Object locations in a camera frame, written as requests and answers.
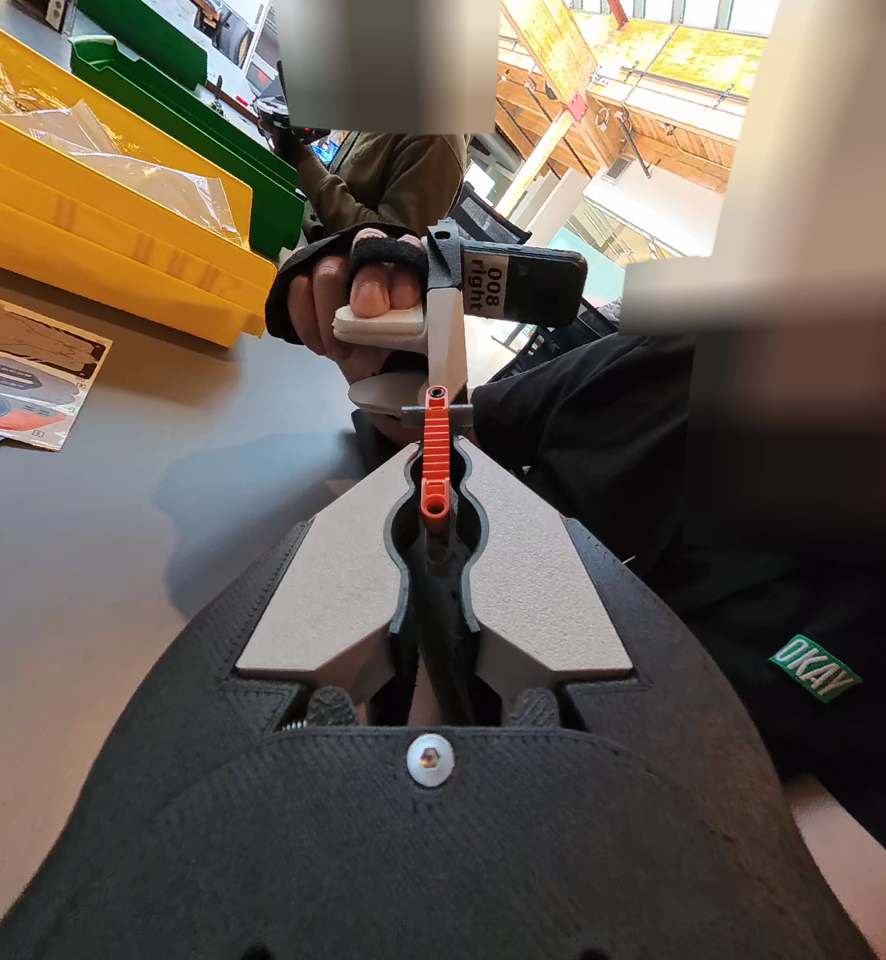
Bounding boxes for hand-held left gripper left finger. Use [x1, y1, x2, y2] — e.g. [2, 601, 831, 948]
[236, 441, 423, 706]

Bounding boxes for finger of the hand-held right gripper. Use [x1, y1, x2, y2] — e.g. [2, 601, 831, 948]
[425, 288, 469, 411]
[347, 371, 429, 421]

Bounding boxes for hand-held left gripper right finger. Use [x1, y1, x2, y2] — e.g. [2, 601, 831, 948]
[452, 437, 633, 705]

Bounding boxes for grey bushing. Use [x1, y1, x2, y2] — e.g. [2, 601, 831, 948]
[400, 403, 475, 430]

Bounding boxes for orange toothed rack piece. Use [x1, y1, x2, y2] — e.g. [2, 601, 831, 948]
[420, 387, 453, 523]

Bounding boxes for grey desk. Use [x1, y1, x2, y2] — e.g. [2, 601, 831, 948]
[0, 255, 429, 939]

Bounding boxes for person's right hand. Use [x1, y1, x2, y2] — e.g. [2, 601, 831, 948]
[285, 246, 420, 382]

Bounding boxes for black mesh office chair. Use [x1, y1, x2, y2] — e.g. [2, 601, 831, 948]
[450, 180, 534, 249]

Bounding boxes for long green plastic bin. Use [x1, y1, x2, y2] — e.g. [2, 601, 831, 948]
[70, 36, 307, 261]

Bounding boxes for yellow plastic bin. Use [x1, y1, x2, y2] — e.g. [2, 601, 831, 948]
[0, 7, 277, 348]

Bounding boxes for clear plastic bags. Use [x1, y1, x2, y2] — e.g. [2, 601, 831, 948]
[0, 56, 246, 246]

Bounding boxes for sticker sheet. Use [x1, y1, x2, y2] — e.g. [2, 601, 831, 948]
[0, 287, 112, 453]

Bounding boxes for short green plastic bin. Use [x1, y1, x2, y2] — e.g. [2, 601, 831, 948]
[75, 0, 210, 93]

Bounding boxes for dark cube box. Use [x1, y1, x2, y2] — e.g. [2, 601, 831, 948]
[11, 0, 76, 33]

